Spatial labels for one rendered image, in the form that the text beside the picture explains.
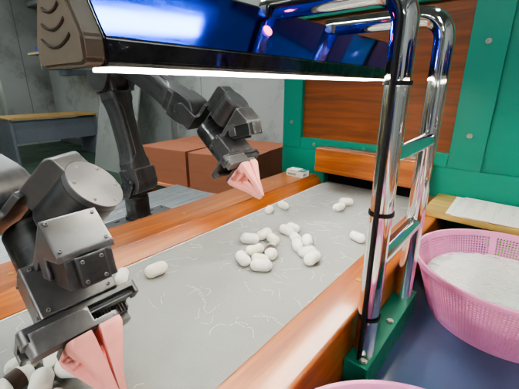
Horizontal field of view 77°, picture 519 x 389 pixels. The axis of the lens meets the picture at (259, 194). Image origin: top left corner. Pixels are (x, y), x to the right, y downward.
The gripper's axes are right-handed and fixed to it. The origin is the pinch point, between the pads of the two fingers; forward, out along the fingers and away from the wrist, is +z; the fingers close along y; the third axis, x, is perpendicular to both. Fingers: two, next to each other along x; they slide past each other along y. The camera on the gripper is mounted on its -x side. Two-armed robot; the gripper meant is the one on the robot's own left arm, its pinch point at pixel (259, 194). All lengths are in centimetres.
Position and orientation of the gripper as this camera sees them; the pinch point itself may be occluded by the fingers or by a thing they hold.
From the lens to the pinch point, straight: 66.8
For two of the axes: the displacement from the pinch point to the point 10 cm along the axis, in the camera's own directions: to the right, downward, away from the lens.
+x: -4.9, 6.0, 6.3
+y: 6.4, -2.4, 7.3
